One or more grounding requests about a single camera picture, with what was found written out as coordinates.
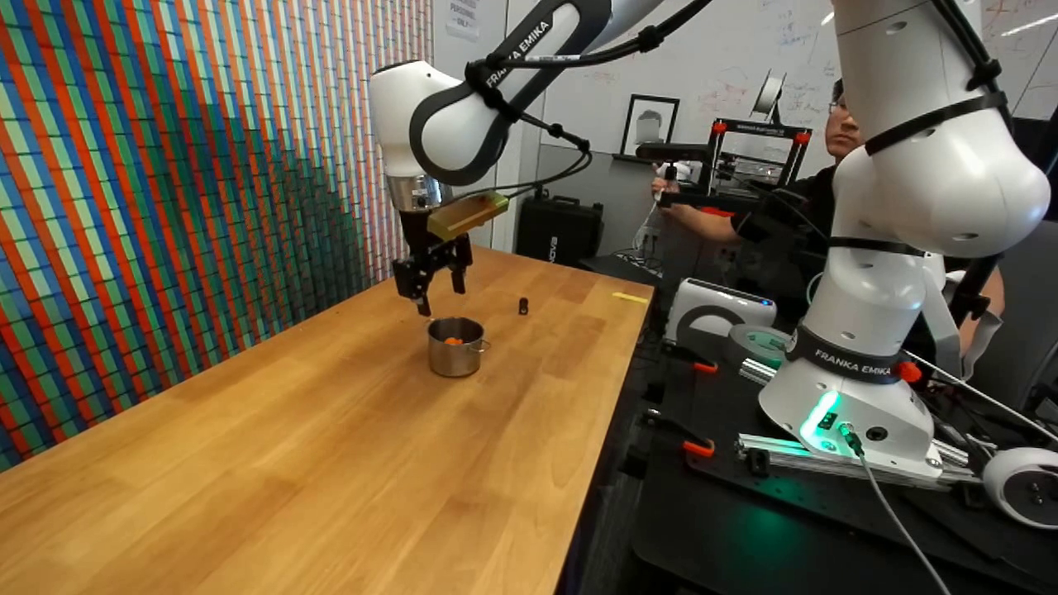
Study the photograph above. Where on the framed portrait picture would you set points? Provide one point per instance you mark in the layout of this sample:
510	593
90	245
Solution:
648	125

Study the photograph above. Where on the person in black shirt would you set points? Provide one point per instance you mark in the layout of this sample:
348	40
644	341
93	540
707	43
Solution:
789	218

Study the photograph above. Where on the small black cylinder object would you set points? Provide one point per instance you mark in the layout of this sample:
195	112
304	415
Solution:
523	306

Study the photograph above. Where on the black 3D printer frame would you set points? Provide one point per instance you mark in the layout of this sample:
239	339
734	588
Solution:
762	150

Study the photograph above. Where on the aluminium robot base mount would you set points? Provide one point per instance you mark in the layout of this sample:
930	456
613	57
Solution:
795	450

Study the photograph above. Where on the white round wheel device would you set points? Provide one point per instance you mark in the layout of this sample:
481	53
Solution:
1020	486

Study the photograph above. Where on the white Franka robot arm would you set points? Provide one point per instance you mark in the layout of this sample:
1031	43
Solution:
937	177

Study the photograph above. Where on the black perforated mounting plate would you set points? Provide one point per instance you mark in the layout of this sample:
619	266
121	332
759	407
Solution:
771	530

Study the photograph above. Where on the small steel pot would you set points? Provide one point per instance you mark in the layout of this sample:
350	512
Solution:
454	351

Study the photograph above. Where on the white grey control device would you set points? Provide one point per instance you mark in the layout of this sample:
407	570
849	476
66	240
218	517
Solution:
714	306

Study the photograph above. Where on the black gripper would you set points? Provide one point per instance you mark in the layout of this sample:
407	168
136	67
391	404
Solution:
425	248

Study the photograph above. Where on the black equipment case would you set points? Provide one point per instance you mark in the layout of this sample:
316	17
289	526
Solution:
560	229

